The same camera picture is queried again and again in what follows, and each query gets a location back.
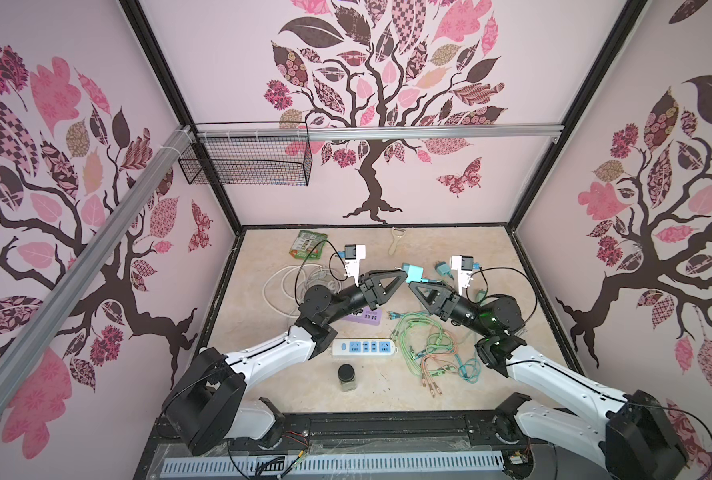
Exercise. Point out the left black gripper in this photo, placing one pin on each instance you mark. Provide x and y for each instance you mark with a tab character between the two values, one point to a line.
373	290

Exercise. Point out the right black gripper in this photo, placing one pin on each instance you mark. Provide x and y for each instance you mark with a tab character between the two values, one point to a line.
445	303

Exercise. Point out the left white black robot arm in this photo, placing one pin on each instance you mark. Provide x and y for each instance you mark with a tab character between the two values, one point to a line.
207	407

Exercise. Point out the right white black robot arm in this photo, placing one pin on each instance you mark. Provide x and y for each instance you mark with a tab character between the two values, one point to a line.
627	434

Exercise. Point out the dark teal charger plug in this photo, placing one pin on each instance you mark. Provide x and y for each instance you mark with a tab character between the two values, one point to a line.
444	270

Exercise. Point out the purple power strip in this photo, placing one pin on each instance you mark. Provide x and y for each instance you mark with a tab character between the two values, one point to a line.
366	317

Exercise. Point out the beige vegetable peeler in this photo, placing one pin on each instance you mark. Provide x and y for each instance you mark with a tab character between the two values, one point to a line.
397	235

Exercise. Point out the white blue power strip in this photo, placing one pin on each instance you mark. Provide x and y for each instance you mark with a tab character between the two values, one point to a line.
364	347

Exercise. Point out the green snack packet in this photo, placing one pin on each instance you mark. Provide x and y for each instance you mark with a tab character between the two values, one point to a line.
308	244

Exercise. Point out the black lid glass jar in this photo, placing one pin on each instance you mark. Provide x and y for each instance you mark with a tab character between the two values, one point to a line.
346	377

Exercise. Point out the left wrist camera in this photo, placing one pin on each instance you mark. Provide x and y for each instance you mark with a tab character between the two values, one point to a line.
351	256

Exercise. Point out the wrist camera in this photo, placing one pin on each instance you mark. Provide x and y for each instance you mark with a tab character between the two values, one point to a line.
351	256
462	267

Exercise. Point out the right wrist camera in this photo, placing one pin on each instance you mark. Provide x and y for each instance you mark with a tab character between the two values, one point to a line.
462	267

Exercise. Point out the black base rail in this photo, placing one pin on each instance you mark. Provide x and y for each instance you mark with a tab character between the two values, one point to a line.
495	428

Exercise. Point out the black wire basket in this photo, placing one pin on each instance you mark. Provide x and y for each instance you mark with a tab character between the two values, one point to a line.
263	153

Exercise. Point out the white slotted cable duct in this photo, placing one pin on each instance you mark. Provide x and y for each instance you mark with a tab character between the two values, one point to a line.
331	466

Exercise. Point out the rear aluminium rail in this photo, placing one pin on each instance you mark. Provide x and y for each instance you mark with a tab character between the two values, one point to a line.
380	132

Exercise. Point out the aluminium rail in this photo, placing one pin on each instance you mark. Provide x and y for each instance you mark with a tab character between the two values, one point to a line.
18	361
380	132

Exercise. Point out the left aluminium rail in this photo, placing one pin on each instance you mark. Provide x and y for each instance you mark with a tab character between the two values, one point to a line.
18	361

